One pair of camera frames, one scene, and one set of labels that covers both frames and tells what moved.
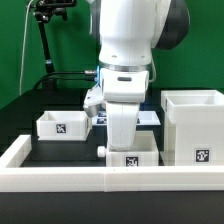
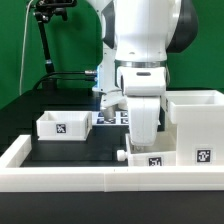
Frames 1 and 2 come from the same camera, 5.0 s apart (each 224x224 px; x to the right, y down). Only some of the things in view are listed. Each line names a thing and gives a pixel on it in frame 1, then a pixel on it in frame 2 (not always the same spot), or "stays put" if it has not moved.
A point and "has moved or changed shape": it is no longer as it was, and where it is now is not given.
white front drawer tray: x=145 y=152 has moved or changed shape
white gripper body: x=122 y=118 → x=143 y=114
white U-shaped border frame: x=100 y=179 stays put
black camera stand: x=44 y=9 stays put
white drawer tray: x=63 y=125 stays put
